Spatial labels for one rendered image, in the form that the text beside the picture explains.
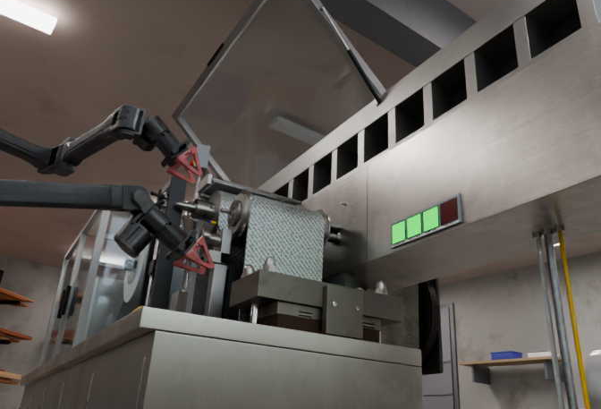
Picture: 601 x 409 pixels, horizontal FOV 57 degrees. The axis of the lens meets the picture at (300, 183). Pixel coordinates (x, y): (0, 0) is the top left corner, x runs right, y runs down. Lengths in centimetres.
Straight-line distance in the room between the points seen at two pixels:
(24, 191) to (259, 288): 54
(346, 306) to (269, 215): 36
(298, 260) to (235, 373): 49
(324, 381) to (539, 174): 60
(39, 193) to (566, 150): 107
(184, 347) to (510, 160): 75
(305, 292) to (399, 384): 29
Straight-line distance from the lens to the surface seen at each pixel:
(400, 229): 143
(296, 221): 155
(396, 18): 293
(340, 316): 130
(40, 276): 1004
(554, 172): 115
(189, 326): 109
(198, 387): 109
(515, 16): 139
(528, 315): 822
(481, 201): 125
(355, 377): 125
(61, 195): 131
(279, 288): 125
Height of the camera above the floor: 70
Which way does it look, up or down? 24 degrees up
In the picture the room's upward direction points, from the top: 4 degrees clockwise
